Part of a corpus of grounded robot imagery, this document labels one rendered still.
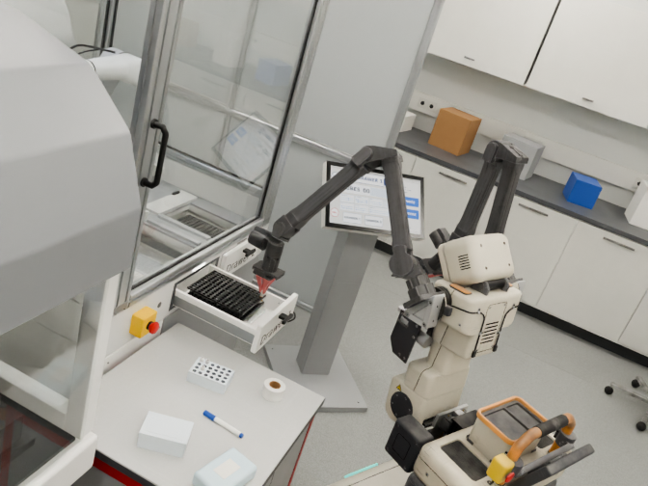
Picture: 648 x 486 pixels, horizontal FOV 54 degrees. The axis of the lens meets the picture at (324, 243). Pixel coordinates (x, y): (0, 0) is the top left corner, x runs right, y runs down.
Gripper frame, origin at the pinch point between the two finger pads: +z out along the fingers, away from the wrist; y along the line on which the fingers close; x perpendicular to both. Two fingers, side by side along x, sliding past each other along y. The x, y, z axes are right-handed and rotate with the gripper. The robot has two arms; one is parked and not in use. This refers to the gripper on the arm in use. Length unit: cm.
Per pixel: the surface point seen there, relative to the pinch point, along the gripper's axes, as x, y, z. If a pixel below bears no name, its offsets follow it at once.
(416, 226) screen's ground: 100, 26, -11
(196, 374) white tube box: -39.9, 2.4, 13.7
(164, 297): -26.7, -22.1, 3.2
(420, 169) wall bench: 281, -16, 7
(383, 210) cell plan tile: 90, 11, -15
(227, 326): -19.3, -1.1, 7.0
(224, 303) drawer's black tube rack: -14.3, -6.6, 2.7
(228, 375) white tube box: -32.4, 9.5, 14.2
